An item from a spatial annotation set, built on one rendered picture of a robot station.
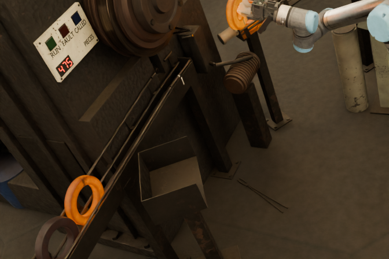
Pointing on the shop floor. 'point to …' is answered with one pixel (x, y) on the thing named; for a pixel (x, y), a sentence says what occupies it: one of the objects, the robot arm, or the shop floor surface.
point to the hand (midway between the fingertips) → (236, 8)
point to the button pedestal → (382, 73)
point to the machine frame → (91, 97)
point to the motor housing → (248, 99)
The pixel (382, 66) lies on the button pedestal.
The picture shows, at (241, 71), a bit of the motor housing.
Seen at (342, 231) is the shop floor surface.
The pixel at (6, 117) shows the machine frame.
